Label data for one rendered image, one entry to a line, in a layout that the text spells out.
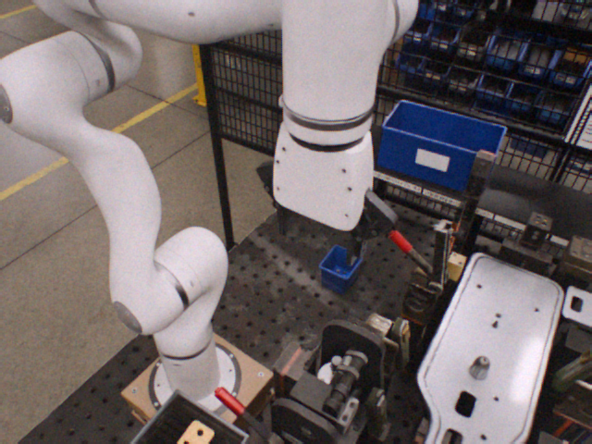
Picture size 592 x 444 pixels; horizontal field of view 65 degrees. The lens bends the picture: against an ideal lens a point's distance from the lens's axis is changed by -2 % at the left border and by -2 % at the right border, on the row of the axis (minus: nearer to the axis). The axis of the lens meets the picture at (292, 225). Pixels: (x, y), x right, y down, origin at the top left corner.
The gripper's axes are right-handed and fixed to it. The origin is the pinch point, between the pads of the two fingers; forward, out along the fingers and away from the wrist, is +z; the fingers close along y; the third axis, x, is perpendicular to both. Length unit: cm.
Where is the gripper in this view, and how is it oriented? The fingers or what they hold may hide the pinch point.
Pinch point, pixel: (320, 237)
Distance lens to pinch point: 56.6
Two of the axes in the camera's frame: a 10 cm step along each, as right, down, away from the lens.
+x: 5.3, -5.9, 6.1
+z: 0.0, 7.1, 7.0
